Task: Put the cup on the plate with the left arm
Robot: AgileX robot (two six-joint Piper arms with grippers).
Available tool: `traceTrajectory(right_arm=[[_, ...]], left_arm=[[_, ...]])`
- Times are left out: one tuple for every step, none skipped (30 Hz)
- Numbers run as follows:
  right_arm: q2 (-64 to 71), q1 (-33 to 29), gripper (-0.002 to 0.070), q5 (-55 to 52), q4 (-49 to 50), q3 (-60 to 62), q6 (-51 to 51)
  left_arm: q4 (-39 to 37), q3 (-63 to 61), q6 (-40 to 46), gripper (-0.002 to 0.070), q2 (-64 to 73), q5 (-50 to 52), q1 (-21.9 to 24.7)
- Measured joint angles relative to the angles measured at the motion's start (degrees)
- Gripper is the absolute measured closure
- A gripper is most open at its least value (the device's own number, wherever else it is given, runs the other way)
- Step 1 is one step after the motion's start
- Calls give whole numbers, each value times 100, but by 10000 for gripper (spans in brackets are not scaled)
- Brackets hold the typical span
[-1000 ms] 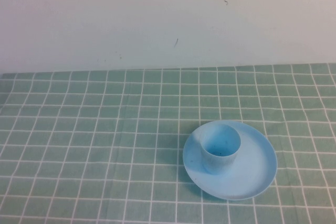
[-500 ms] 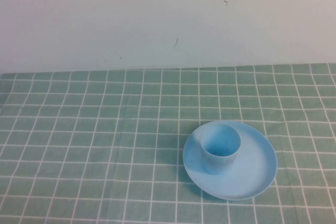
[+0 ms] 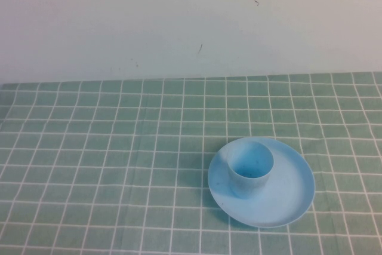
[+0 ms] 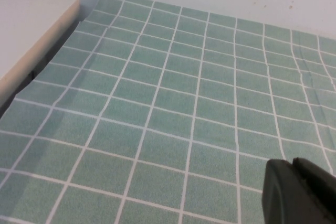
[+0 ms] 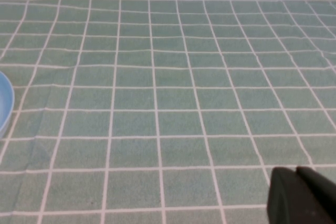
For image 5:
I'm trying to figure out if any green checked tablecloth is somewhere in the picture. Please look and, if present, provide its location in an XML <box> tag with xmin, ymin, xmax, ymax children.
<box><xmin>0</xmin><ymin>0</ymin><xmax>336</xmax><ymax>224</ymax></box>

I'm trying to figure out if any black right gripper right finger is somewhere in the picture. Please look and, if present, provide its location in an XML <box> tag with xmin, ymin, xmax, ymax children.
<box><xmin>296</xmin><ymin>165</ymin><xmax>336</xmax><ymax>204</ymax></box>

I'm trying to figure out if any light blue plate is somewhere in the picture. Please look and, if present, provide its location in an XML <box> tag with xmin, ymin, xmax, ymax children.
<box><xmin>0</xmin><ymin>71</ymin><xmax>15</xmax><ymax>140</ymax></box>

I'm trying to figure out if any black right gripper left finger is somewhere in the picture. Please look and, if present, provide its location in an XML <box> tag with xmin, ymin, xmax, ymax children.
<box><xmin>266</xmin><ymin>166</ymin><xmax>336</xmax><ymax>224</ymax></box>

